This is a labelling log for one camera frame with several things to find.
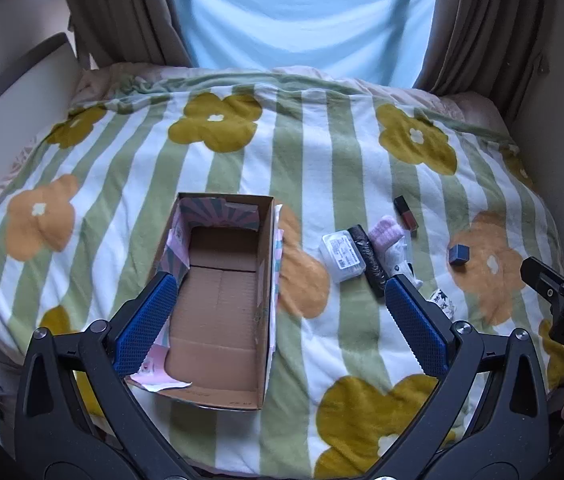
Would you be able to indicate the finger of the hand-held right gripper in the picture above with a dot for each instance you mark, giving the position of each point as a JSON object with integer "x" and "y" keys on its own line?
{"x": 544, "y": 277}

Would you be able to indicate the striped floral blanket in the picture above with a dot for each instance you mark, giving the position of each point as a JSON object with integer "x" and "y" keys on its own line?
{"x": 352, "y": 160}

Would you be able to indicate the beige padded headboard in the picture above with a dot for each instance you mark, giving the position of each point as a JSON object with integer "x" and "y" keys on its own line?
{"x": 16, "y": 105}

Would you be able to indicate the pink bed sheet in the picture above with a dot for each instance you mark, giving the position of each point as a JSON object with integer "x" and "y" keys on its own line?
{"x": 467, "y": 105}

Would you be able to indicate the brown curtain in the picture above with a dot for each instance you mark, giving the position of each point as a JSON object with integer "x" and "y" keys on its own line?
{"x": 121, "y": 10}
{"x": 487, "y": 25}

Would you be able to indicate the light blue sheer curtain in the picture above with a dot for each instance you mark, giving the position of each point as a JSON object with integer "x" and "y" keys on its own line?
{"x": 302, "y": 15}

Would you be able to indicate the white toy shoe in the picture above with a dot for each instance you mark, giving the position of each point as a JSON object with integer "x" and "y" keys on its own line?
{"x": 402, "y": 260}

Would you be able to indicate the black trash bag roll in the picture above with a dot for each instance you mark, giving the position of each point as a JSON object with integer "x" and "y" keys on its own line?
{"x": 369, "y": 260}

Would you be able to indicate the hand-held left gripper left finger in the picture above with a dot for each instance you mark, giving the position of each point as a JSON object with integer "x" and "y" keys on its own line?
{"x": 146, "y": 320}

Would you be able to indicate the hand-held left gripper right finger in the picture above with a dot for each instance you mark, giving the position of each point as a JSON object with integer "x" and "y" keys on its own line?
{"x": 414, "y": 325}

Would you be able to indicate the cardboard box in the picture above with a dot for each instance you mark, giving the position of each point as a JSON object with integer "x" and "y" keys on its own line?
{"x": 221, "y": 300}

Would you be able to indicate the red lipstick tube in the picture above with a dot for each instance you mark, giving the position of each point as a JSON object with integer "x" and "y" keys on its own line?
{"x": 406, "y": 215}

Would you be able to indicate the pink fuzzy sock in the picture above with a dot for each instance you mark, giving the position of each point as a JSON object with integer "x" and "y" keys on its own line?
{"x": 386, "y": 234}

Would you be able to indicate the printed tissue pack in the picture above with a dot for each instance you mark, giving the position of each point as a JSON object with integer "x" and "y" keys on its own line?
{"x": 443, "y": 302}

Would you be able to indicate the small blue box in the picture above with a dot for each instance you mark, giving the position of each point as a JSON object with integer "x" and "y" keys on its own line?
{"x": 458, "y": 254}

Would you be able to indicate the clear plastic box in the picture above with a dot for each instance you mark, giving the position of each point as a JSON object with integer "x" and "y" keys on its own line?
{"x": 341, "y": 254}

